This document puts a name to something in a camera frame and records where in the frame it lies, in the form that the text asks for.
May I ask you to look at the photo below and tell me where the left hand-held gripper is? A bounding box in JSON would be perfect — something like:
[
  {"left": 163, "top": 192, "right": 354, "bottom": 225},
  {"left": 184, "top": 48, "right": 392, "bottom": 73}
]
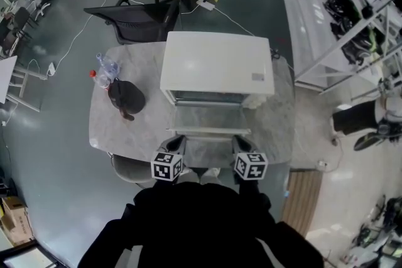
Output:
[{"left": 150, "top": 134, "right": 187, "bottom": 183}]

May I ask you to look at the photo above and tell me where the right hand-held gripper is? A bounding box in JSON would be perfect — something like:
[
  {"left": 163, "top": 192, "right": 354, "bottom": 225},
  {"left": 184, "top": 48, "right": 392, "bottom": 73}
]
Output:
[{"left": 231, "top": 134, "right": 269, "bottom": 181}]

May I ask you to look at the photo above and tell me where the white oven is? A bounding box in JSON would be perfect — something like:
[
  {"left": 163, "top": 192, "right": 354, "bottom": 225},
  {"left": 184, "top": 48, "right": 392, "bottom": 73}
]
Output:
[{"left": 159, "top": 30, "right": 276, "bottom": 110}]

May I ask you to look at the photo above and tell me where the person's left forearm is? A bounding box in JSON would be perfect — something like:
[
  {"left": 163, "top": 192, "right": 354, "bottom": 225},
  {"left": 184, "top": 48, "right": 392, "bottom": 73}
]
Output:
[{"left": 133, "top": 179, "right": 178, "bottom": 208}]

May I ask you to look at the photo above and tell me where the person's right forearm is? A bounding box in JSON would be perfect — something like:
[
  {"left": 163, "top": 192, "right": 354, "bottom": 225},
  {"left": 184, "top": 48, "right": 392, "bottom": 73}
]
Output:
[{"left": 234, "top": 177, "right": 271, "bottom": 211}]

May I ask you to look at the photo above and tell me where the person's right shoe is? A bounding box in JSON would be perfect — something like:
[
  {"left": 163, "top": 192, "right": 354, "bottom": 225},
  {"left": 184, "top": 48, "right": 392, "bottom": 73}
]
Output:
[{"left": 200, "top": 167, "right": 221, "bottom": 185}]

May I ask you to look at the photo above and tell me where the wooden slat board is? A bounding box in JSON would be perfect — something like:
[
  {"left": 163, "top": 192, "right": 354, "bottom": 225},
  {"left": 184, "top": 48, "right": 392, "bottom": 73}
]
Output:
[{"left": 281, "top": 171, "right": 324, "bottom": 236}]

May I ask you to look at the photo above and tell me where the person's black clothed torso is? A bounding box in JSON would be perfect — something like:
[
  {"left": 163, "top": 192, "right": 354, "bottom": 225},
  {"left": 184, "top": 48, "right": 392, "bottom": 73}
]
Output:
[{"left": 77, "top": 181, "right": 324, "bottom": 268}]

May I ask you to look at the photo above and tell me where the clear bottle with red cap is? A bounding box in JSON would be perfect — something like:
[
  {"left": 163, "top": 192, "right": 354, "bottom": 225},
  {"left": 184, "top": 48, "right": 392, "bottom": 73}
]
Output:
[{"left": 89, "top": 70, "right": 111, "bottom": 90}]

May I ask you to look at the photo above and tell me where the clear bottle with blue cap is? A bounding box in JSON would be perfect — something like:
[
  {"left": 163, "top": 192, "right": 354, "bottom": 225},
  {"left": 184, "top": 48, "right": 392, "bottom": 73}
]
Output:
[{"left": 95, "top": 52, "right": 122, "bottom": 78}]

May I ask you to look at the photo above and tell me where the black mesh office chair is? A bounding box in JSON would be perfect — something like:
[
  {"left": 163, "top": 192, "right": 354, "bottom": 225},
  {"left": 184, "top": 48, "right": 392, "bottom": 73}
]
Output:
[{"left": 83, "top": 0, "right": 182, "bottom": 45}]

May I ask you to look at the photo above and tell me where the dark oval device on pole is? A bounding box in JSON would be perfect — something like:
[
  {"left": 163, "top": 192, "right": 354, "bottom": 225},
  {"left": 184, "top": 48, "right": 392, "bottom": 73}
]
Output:
[{"left": 353, "top": 131, "right": 390, "bottom": 152}]

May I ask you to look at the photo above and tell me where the white metal shelf rack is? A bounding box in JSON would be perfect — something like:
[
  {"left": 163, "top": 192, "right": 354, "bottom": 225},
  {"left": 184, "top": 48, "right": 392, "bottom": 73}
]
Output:
[{"left": 272, "top": 0, "right": 402, "bottom": 95}]

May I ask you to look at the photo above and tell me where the black tangled equipment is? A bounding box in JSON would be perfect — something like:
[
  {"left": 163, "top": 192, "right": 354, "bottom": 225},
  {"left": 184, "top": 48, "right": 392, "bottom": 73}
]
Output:
[{"left": 339, "top": 194, "right": 402, "bottom": 268}]

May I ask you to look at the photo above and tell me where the row of black white helmets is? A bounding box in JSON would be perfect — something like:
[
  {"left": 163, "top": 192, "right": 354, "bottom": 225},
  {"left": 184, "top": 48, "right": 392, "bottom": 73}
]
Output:
[{"left": 298, "top": 0, "right": 402, "bottom": 65}]

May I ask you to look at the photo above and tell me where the cardboard box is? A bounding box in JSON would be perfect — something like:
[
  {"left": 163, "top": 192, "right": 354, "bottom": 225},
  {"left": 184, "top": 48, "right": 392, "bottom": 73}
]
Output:
[{"left": 0, "top": 196, "right": 35, "bottom": 245}]

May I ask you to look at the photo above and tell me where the white desk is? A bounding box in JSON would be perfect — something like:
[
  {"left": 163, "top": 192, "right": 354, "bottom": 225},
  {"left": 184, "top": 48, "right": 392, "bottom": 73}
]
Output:
[{"left": 0, "top": 55, "right": 45, "bottom": 113}]

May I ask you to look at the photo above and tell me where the dark grey side chair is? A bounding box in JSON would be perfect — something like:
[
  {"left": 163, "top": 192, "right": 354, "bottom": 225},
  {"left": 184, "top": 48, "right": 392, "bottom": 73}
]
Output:
[{"left": 11, "top": 6, "right": 34, "bottom": 41}]

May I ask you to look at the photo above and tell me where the white floor cable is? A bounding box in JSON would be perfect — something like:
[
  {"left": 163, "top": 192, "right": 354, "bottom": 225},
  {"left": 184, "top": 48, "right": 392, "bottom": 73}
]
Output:
[
  {"left": 53, "top": 0, "right": 109, "bottom": 70},
  {"left": 214, "top": 6, "right": 256, "bottom": 38}
]

